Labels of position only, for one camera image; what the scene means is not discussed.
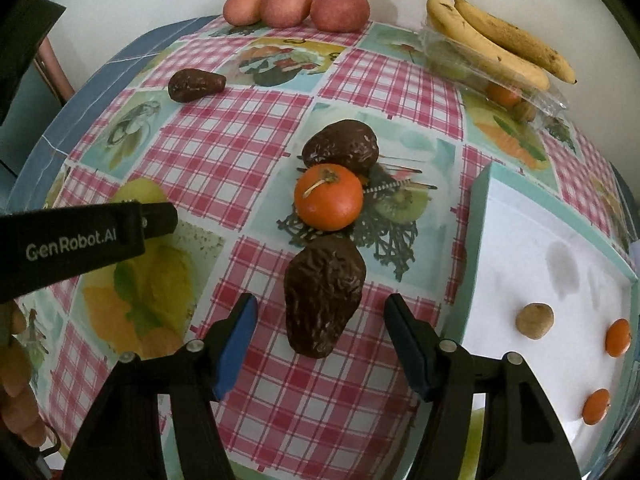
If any orange with long stem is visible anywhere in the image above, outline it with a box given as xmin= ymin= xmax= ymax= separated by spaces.
xmin=293 ymin=163 xmax=364 ymax=232

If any clear plastic clamshell container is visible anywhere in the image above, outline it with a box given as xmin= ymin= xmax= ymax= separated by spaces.
xmin=419 ymin=15 xmax=570 ymax=125

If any white tray with teal rim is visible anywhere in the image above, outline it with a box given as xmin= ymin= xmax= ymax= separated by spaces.
xmin=440 ymin=161 xmax=640 ymax=480

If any brown fruit inside plastic container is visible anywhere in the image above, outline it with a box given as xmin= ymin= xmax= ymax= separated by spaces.
xmin=512 ymin=100 xmax=540 ymax=123

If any brown-spotted yellow banana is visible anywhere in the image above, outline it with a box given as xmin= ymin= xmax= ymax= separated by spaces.
xmin=439 ymin=0 xmax=577 ymax=84

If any person's left hand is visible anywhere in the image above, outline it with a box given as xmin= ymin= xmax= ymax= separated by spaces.
xmin=0 ymin=305 xmax=48 ymax=448

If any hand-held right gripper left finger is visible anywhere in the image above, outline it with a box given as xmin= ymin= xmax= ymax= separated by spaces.
xmin=62 ymin=292 xmax=259 ymax=480

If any orange inside plastic container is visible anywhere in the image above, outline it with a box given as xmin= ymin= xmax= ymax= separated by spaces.
xmin=486 ymin=81 xmax=523 ymax=108

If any long wrinkled dark avocado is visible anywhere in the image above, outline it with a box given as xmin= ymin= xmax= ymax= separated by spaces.
xmin=283 ymin=236 xmax=367 ymax=359

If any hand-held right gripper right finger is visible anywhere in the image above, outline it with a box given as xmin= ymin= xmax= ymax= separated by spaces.
xmin=383 ymin=293 xmax=583 ymax=480

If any dark cabinet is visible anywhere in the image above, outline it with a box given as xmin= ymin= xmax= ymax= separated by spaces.
xmin=0 ymin=0 xmax=67 ymax=126

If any small dark brown avocado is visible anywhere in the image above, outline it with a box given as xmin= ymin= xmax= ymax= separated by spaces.
xmin=167 ymin=68 xmax=227 ymax=103

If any pink wooden frame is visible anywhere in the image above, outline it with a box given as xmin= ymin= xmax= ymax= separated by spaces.
xmin=34 ymin=35 xmax=76 ymax=106

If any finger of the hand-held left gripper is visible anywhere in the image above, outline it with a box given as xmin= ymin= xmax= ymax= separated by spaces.
xmin=144 ymin=204 xmax=179 ymax=242

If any round dark brown avocado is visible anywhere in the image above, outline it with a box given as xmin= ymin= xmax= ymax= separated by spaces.
xmin=301 ymin=119 xmax=379 ymax=173

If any pink checkered printed tablecloth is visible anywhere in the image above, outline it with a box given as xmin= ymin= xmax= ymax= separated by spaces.
xmin=12 ymin=12 xmax=636 ymax=480

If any green mango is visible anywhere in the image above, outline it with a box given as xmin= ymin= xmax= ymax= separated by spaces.
xmin=109 ymin=177 xmax=167 ymax=207

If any small brown fruit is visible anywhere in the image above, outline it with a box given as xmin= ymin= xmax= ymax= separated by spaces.
xmin=516 ymin=302 xmax=555 ymax=340

